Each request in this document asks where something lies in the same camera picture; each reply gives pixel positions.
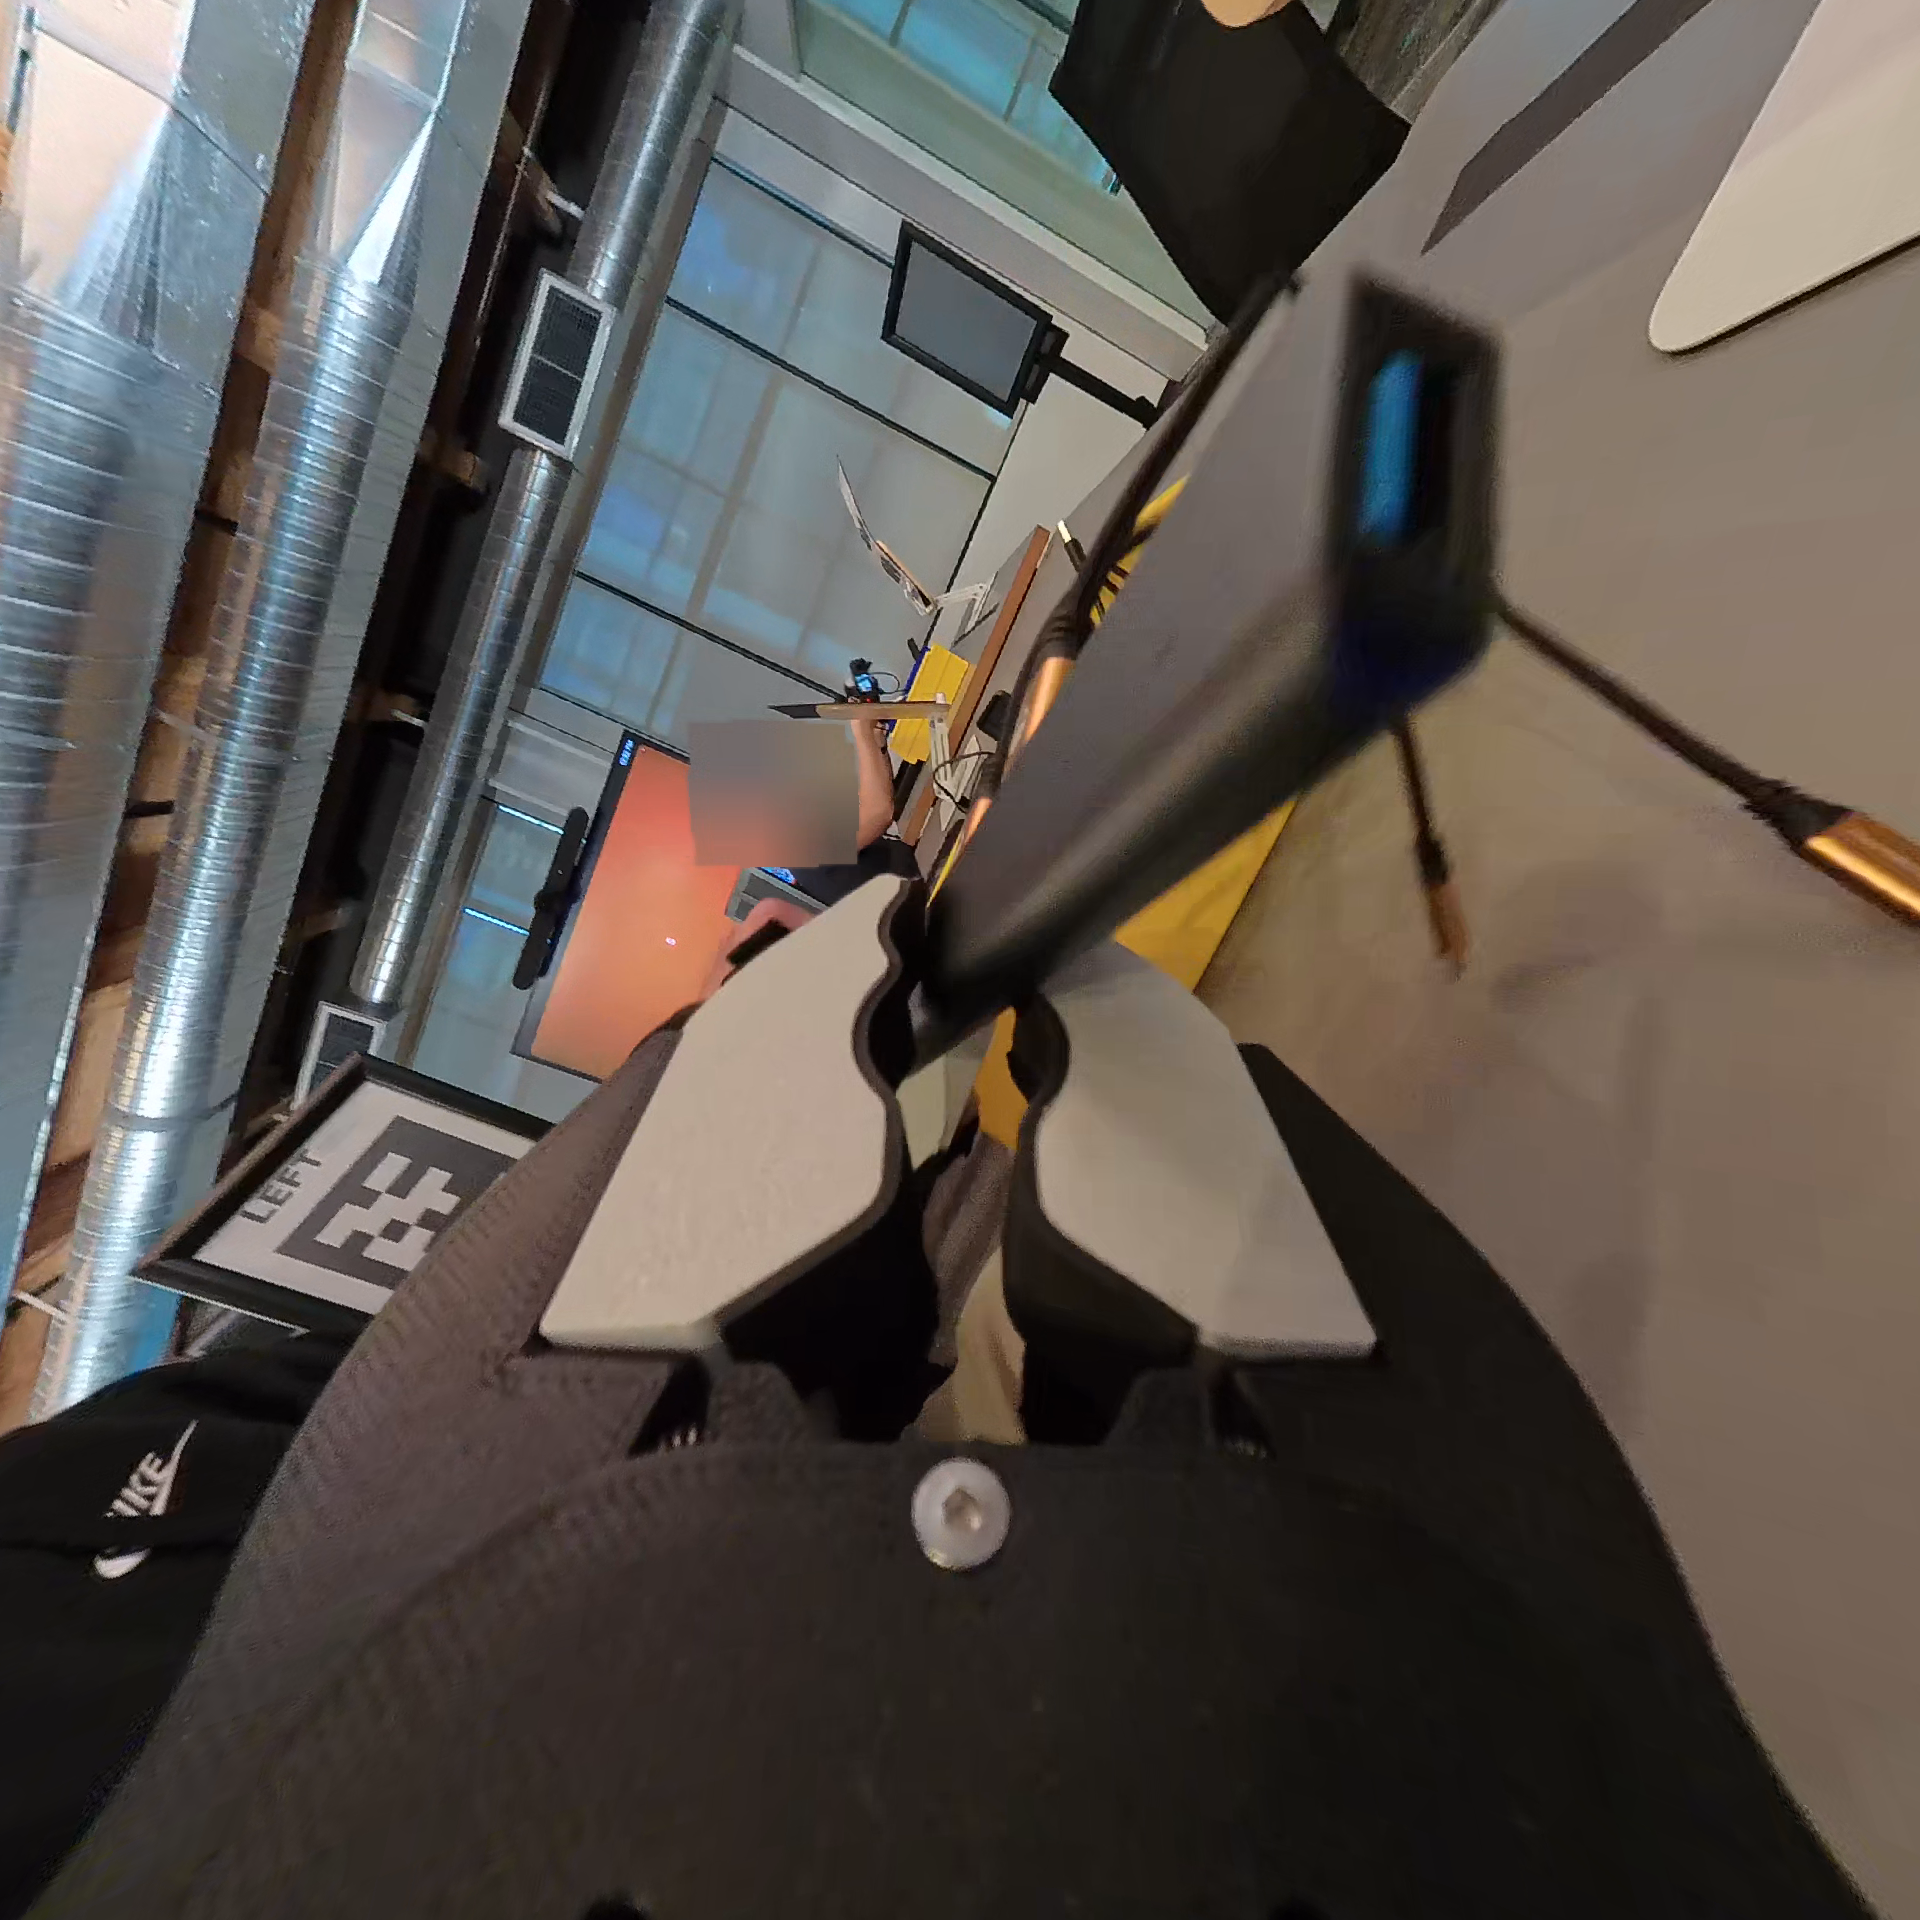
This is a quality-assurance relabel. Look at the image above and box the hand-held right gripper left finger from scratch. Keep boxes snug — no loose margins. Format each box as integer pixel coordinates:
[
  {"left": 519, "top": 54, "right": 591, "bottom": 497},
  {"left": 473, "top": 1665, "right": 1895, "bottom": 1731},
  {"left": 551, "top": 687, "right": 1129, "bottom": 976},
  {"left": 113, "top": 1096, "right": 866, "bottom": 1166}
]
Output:
[{"left": 538, "top": 872, "right": 923, "bottom": 1369}]

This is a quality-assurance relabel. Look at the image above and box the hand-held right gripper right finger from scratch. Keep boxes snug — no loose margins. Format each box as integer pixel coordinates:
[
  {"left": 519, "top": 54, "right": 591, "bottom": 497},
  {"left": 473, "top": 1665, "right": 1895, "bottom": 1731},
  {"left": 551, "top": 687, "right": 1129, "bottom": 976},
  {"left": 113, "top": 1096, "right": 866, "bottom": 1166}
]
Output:
[{"left": 1001, "top": 942, "right": 1376, "bottom": 1384}]

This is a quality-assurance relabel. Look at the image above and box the yellow plastic bin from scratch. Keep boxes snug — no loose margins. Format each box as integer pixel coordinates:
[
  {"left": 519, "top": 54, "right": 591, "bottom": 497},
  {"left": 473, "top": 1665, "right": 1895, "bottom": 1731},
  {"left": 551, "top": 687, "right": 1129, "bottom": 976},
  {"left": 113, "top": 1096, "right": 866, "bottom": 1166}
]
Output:
[{"left": 931, "top": 477, "right": 1306, "bottom": 1155}]

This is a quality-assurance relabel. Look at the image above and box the dark grey usb hub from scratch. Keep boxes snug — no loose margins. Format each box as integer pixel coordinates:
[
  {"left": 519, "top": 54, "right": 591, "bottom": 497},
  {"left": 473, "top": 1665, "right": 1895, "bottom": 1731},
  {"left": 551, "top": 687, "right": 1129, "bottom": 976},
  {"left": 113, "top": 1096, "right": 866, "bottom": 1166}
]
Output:
[{"left": 907, "top": 269, "right": 1504, "bottom": 1074}]

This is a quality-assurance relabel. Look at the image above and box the orange screen monitor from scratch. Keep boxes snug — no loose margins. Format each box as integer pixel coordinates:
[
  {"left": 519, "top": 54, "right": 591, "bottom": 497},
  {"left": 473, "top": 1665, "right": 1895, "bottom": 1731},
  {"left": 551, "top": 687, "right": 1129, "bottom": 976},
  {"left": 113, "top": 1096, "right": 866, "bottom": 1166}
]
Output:
[{"left": 510, "top": 727, "right": 784, "bottom": 1085}]

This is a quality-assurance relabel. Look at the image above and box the black video bar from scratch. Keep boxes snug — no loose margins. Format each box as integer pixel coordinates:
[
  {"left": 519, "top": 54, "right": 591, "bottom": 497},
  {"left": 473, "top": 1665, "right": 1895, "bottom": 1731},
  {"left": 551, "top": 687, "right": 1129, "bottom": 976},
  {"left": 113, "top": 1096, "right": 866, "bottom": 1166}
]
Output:
[{"left": 510, "top": 806, "right": 596, "bottom": 991}]

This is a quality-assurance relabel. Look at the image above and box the small yellow bin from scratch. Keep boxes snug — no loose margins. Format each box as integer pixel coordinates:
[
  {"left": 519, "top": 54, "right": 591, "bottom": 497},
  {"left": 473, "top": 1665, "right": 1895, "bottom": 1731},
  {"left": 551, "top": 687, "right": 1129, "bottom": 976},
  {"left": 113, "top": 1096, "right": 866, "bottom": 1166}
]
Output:
[{"left": 882, "top": 642, "right": 980, "bottom": 768}]

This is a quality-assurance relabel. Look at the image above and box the wooden desk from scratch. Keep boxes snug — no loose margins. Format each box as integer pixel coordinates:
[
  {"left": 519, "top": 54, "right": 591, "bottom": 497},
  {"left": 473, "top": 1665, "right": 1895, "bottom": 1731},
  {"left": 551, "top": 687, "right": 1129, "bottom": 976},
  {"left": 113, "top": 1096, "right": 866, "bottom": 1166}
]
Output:
[{"left": 900, "top": 521, "right": 1057, "bottom": 840}]

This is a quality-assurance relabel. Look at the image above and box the white vent grille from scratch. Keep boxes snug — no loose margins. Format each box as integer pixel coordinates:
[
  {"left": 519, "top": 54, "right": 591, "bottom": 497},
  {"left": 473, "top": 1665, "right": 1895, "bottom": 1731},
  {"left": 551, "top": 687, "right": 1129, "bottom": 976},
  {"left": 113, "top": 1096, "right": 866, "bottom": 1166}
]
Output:
[{"left": 496, "top": 269, "right": 620, "bottom": 457}]

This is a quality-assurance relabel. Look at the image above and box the white table pad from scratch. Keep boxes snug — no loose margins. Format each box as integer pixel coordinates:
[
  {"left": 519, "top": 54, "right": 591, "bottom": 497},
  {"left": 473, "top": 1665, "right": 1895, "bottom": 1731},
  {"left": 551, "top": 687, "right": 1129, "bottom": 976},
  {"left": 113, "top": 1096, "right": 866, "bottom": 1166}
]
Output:
[{"left": 1648, "top": 0, "right": 1920, "bottom": 357}]

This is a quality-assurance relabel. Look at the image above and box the black cable with copper plug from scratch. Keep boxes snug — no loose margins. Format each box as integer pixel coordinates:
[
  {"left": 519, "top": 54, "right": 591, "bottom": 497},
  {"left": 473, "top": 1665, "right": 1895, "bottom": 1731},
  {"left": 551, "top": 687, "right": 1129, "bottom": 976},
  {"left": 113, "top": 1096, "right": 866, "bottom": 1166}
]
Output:
[
  {"left": 1393, "top": 720, "right": 1471, "bottom": 968},
  {"left": 1494, "top": 599, "right": 1920, "bottom": 922}
]

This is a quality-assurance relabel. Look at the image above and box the silver spiral air duct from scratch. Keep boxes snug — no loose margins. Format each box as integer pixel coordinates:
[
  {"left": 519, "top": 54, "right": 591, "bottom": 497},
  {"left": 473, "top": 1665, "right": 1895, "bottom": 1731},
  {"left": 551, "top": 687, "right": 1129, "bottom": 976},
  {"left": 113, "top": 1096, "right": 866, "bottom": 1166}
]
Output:
[
  {"left": 348, "top": 0, "right": 747, "bottom": 1009},
  {"left": 36, "top": 255, "right": 454, "bottom": 1419}
]

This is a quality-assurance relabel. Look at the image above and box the large silver air duct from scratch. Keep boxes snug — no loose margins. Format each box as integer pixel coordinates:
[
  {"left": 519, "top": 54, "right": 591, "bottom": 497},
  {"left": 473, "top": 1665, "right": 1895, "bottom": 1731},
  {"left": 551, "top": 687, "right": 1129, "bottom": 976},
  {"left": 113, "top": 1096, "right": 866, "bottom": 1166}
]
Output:
[{"left": 0, "top": 0, "right": 303, "bottom": 1277}]

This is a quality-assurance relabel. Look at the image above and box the black wall monitor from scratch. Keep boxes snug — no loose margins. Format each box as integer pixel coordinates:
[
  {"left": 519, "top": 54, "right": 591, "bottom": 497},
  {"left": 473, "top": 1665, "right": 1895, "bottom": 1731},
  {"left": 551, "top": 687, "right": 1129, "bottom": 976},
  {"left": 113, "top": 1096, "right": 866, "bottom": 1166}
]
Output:
[{"left": 881, "top": 221, "right": 1072, "bottom": 418}]

